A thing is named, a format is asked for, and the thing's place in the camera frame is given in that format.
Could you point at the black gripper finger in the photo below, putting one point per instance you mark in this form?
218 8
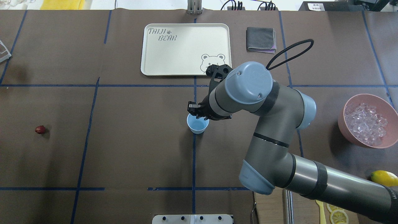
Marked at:
194 108
200 116

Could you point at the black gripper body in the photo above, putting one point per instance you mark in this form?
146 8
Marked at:
205 109

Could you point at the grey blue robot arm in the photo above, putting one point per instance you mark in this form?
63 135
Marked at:
268 164

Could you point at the light blue paper cup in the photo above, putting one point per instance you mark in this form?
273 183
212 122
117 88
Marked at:
197 126

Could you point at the clear ice cubes pile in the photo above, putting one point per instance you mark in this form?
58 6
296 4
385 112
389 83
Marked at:
365 123

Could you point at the cream bear serving tray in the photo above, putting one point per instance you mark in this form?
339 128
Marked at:
184 49

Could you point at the folded grey cloth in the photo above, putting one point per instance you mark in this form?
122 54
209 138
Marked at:
261 39

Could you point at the black box with label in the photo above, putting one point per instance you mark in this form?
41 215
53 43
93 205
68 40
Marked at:
336 6

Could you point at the wooden cutting board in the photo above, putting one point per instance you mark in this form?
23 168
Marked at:
270 208

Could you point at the steel cylindrical rod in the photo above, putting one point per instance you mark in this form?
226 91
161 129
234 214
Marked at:
287 201

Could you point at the red strawberry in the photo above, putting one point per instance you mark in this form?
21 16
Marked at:
40 129

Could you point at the pink bowl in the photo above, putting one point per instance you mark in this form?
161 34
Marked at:
383 107

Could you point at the lemon slice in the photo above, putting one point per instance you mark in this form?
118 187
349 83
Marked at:
331 208
338 217

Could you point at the yellow plastic knife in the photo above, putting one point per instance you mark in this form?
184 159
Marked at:
322 217

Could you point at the yellow cloth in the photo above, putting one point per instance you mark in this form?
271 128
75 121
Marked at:
62 5

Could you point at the whole yellow lemon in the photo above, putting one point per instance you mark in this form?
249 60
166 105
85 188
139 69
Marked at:
385 178

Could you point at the aluminium frame post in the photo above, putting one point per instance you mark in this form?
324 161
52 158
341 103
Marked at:
194 7

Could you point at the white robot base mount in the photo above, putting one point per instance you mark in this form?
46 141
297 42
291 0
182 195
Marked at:
193 219

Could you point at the white wire rack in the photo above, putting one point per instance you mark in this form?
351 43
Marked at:
5 54

